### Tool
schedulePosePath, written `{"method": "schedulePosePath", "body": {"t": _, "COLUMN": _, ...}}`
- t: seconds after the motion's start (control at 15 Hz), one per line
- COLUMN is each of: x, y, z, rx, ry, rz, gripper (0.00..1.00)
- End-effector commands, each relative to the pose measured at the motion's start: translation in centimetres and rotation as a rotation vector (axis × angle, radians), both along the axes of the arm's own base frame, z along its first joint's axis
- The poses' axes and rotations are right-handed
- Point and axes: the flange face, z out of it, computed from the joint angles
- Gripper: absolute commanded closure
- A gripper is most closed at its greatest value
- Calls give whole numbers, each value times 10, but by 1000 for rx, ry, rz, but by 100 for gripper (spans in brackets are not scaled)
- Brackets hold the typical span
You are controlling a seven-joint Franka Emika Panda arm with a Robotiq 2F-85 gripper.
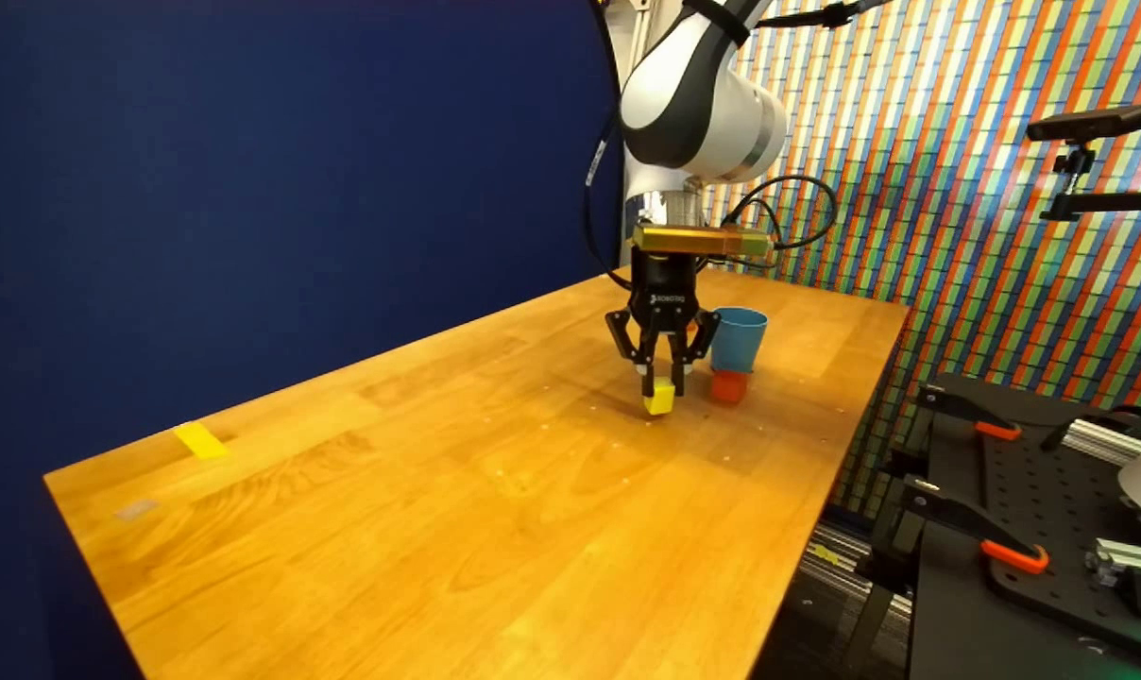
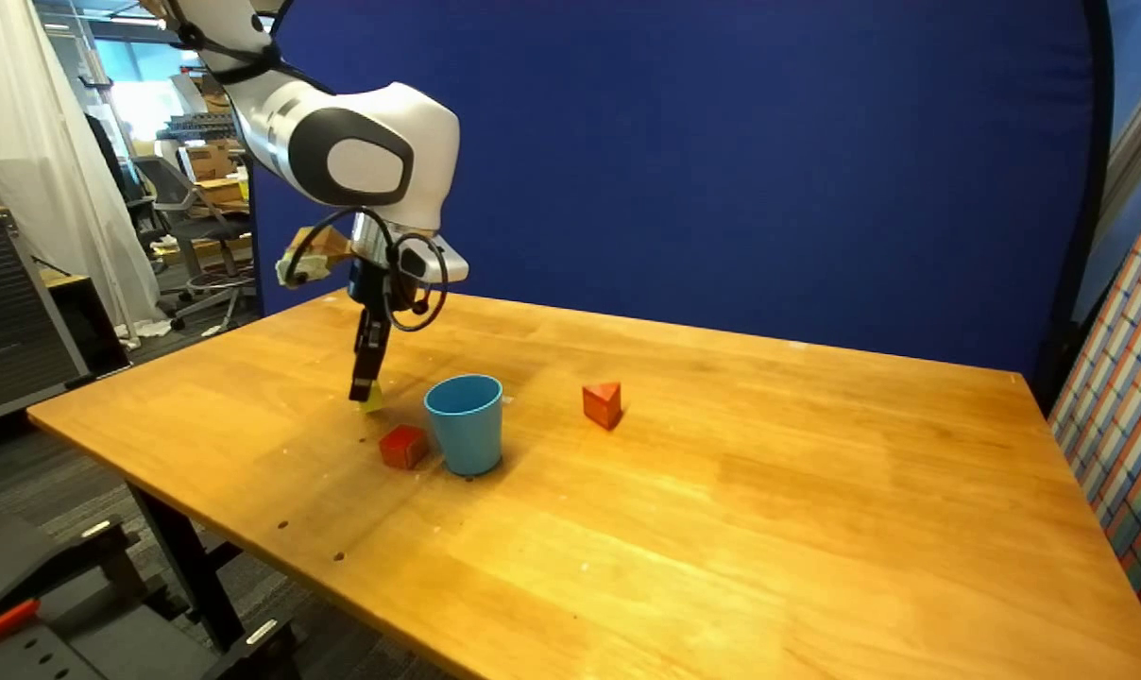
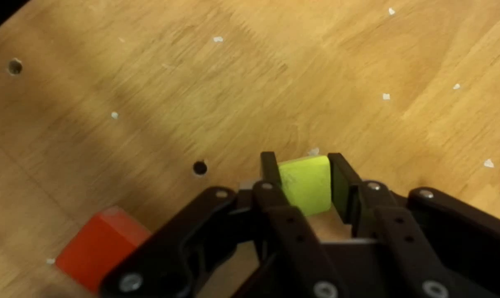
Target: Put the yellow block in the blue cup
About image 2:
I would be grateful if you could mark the yellow cube block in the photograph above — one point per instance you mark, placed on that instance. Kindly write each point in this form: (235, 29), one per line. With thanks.
(377, 402)

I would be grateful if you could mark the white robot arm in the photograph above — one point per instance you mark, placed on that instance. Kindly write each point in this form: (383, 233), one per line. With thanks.
(344, 136)

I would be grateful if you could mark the red triangular prism block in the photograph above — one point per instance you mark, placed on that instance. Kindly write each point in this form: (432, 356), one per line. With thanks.
(601, 406)

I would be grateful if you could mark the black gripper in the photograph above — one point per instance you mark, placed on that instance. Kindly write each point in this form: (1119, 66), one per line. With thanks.
(377, 286)

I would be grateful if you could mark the red cube block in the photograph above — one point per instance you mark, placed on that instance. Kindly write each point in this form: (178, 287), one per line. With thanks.
(401, 448)

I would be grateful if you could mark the black equipment cabinet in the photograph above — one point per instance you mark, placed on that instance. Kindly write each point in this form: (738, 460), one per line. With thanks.
(8, 324)

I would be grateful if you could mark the blue fabric backdrop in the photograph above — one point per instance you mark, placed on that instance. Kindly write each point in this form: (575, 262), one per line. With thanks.
(746, 162)

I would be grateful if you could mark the blue plastic cup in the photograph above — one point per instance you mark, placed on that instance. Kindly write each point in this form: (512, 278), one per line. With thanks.
(468, 423)

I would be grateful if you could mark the black table leg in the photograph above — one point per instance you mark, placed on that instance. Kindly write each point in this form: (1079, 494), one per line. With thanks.
(196, 568)

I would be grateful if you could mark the black floor base frame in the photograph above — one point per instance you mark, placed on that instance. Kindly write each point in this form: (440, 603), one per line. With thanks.
(56, 604)

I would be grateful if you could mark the black office chair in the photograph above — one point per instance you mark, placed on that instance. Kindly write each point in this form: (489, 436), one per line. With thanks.
(186, 233)

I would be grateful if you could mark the white curtain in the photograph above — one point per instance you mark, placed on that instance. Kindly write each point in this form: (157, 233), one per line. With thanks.
(62, 151)

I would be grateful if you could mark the colourful patterned panel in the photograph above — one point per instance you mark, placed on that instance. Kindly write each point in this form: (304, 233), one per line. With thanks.
(1124, 418)

